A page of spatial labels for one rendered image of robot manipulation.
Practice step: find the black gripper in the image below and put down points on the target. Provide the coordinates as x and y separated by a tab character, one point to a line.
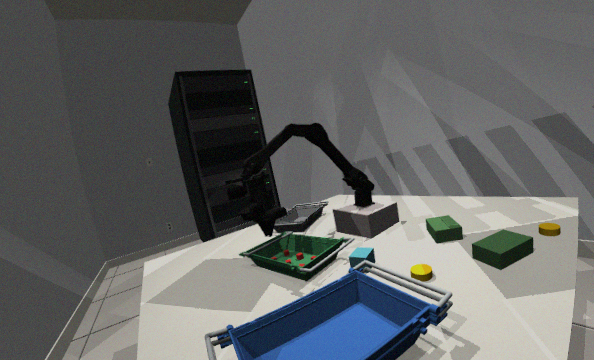
268	218

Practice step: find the green block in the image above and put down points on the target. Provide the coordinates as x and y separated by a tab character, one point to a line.
444	229
502	248

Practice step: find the green plastic tray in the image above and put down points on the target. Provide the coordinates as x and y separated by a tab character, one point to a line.
295	243

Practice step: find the yellow short cylinder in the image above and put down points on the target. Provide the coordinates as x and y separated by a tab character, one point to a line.
549	229
421	272

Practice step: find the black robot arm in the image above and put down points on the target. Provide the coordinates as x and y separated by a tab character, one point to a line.
317	135

